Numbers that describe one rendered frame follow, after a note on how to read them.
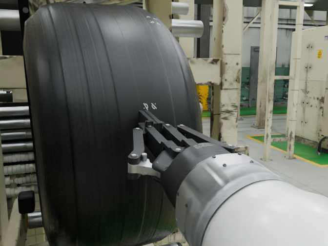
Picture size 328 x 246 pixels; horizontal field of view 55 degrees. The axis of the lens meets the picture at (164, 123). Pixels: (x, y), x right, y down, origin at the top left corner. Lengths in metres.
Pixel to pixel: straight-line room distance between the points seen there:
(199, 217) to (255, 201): 0.04
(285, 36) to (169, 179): 11.90
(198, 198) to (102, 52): 0.35
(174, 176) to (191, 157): 0.02
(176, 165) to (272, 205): 0.12
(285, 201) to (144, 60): 0.39
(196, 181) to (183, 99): 0.31
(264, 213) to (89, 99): 0.35
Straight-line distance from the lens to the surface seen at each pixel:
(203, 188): 0.23
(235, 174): 0.23
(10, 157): 1.10
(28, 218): 0.95
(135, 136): 0.38
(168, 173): 0.29
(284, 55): 12.09
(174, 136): 0.39
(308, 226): 0.18
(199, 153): 0.28
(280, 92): 12.08
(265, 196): 0.21
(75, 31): 0.55
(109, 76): 0.50
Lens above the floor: 1.31
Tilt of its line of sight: 10 degrees down
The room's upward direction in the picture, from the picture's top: straight up
